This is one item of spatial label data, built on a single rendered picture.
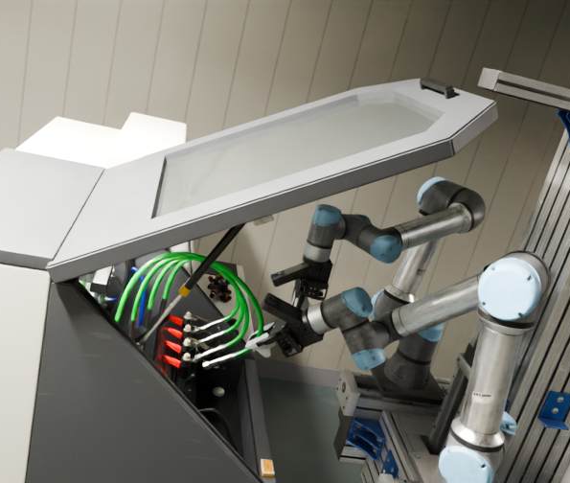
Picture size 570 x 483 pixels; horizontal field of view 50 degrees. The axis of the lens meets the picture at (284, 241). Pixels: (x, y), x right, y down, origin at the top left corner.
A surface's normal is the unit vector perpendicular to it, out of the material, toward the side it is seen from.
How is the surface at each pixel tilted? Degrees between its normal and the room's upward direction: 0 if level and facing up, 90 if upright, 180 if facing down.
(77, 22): 90
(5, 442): 90
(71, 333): 90
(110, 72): 90
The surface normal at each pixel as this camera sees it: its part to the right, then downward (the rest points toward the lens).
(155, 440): 0.13, 0.36
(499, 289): -0.50, 0.03
